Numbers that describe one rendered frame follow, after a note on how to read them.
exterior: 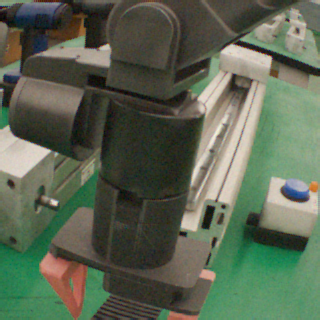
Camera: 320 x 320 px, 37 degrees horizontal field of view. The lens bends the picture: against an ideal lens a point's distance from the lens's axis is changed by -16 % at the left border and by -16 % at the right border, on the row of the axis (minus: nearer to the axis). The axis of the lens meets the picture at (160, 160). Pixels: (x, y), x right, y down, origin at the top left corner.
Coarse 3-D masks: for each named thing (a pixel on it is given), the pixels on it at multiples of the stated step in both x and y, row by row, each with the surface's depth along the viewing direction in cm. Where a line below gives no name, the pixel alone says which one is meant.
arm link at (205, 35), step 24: (120, 0) 27; (144, 0) 26; (168, 0) 26; (192, 0) 25; (216, 0) 25; (240, 0) 25; (264, 0) 24; (288, 0) 25; (192, 24) 26; (216, 24) 26; (240, 24) 25; (192, 48) 27; (216, 48) 27
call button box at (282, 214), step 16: (272, 192) 62; (272, 208) 60; (288, 208) 60; (304, 208) 60; (256, 224) 65; (272, 224) 61; (288, 224) 60; (304, 224) 60; (256, 240) 62; (272, 240) 62; (288, 240) 61; (304, 240) 61
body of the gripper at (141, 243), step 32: (96, 192) 33; (96, 224) 34; (128, 224) 32; (160, 224) 32; (64, 256) 35; (96, 256) 34; (128, 256) 33; (160, 256) 34; (192, 256) 36; (192, 288) 33
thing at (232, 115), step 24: (216, 96) 86; (240, 96) 100; (264, 96) 125; (216, 120) 87; (240, 120) 77; (216, 144) 74; (240, 144) 68; (216, 168) 70; (240, 168) 61; (192, 192) 60; (216, 192) 54; (192, 216) 58; (216, 216) 53; (216, 240) 57
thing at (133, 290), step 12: (108, 276) 33; (120, 276) 33; (204, 276) 38; (108, 288) 34; (120, 288) 33; (132, 288) 33; (144, 288) 33; (156, 288) 33; (204, 288) 36; (132, 300) 34; (144, 300) 33; (156, 300) 33; (168, 300) 33; (180, 300) 34; (192, 300) 34; (204, 300) 34; (180, 312) 33; (192, 312) 33
